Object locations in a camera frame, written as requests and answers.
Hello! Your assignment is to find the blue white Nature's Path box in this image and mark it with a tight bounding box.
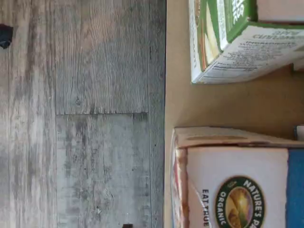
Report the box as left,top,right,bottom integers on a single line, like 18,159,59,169
170,126,304,228

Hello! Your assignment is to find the green Nature's Path oatmeal box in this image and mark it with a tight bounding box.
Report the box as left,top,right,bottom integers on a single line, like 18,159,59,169
188,0,304,85

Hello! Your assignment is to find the small black object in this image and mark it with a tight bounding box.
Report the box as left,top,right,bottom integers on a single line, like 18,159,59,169
0,23,14,49

